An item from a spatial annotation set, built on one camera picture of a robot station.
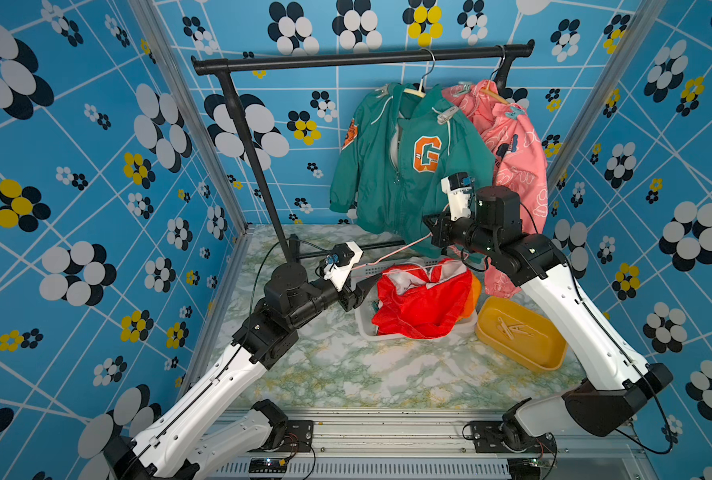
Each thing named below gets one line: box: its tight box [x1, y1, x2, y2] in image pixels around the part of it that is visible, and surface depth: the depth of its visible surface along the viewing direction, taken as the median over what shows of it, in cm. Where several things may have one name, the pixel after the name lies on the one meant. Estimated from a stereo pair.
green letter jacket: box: [329, 84, 496, 257], surface depth 74 cm
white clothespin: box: [436, 106, 459, 125], surface depth 60 cm
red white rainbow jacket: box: [372, 258, 482, 339], surface depth 86 cm
